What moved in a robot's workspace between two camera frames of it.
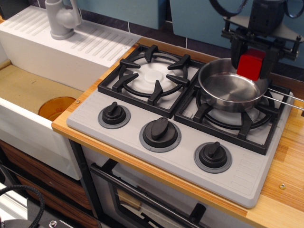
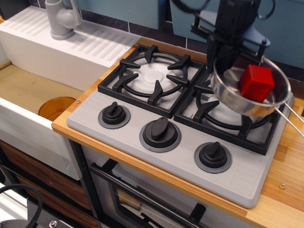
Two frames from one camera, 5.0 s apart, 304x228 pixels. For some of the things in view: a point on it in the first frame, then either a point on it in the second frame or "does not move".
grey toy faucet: [63, 21] does not move
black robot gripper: [248, 30] to [233, 19]
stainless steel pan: [222, 86] to [225, 89]
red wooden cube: [250, 63] to [256, 82]
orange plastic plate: [54, 107] does not move
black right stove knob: [213, 157] does not move
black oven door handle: [194, 220] does not move
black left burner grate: [153, 79] does not move
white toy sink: [36, 67] does not move
